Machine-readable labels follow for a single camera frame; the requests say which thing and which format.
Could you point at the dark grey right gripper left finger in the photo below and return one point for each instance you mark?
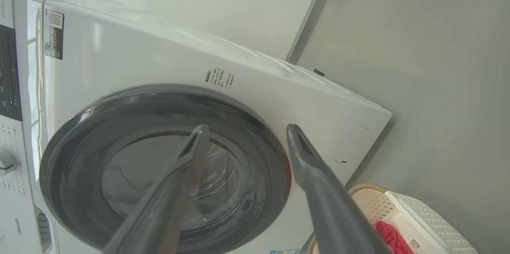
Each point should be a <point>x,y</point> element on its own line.
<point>159,206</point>

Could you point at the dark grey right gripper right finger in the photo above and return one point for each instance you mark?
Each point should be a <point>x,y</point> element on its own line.
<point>330,210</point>

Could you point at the cream perforated laundry basket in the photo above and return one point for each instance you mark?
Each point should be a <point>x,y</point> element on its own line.
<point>434,222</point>

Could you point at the blue energy label sticker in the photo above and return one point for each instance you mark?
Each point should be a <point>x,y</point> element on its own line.
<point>283,251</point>

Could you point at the red garment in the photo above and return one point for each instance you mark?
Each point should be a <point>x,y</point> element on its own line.
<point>392,238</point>

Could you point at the round white filter cover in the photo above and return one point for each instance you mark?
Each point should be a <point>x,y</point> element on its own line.
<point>354,146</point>

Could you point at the dark round washing machine door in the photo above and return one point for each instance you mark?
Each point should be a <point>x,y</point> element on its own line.
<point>79,158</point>

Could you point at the white detergent drawer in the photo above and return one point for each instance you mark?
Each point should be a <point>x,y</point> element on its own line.
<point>43,228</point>

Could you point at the dark washing machine foot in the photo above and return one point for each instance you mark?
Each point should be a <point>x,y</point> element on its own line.
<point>319,72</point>

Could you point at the white front-load washing machine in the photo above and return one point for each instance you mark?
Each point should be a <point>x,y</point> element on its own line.
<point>139,58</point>

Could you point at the white washing machine dial knob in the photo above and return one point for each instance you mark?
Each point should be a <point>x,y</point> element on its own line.
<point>6,162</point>

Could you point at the grey metal baseboard strip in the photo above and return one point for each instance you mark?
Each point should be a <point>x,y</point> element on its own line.
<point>314,10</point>

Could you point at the black washing machine control panel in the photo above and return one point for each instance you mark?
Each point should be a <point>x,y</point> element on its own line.
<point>8,74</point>

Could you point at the dark QR code sticker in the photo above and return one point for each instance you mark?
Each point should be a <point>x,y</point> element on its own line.
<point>53,34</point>

